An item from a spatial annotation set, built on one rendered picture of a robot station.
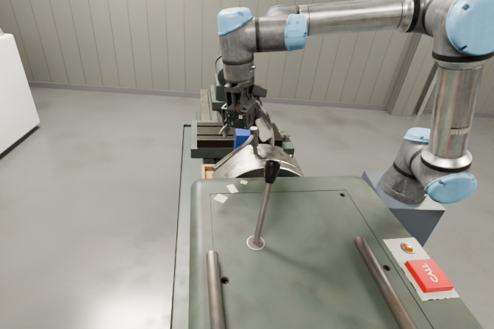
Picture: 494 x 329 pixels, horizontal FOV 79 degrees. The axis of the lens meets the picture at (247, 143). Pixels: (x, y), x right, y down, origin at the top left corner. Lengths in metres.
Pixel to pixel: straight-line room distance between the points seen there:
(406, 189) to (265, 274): 0.65
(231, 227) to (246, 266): 0.10
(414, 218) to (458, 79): 0.51
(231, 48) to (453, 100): 0.52
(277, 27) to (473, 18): 0.37
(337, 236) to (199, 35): 3.57
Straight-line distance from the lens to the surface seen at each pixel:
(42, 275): 2.32
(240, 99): 0.74
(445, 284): 0.70
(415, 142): 1.04
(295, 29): 0.68
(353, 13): 0.83
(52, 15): 4.50
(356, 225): 0.73
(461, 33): 0.75
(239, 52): 0.69
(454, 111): 0.85
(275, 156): 0.91
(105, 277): 2.18
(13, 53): 3.50
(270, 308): 0.56
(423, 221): 1.18
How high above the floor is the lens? 1.74
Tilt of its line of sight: 32 degrees down
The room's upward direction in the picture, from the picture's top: 6 degrees clockwise
